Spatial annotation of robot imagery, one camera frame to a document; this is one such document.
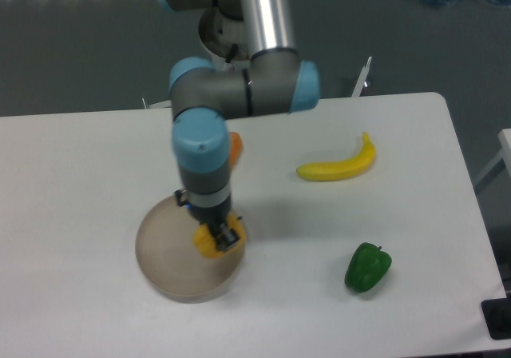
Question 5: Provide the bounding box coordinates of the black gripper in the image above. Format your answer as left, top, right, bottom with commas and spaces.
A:
174, 188, 240, 252

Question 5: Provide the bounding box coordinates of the yellow toy bell pepper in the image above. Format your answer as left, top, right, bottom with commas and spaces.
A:
192, 210, 247, 259

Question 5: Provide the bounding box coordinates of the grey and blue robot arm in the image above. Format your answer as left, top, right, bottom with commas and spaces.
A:
160, 0, 320, 253

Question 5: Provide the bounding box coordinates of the beige round plate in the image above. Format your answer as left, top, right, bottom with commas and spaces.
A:
135, 196, 246, 303

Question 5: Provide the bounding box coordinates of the green toy bell pepper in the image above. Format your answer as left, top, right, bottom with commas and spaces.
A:
344, 242, 392, 293

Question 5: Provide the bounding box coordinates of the orange toy bread slice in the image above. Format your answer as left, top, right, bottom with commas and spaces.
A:
229, 131, 243, 169

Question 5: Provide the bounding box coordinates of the yellow toy banana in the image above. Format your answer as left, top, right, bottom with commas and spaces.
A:
296, 132, 377, 182

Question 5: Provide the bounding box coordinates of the black box at table edge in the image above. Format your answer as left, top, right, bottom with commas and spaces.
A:
481, 298, 510, 340

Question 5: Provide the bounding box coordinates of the white furniture edge at right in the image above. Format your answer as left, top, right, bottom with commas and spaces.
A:
473, 128, 510, 195

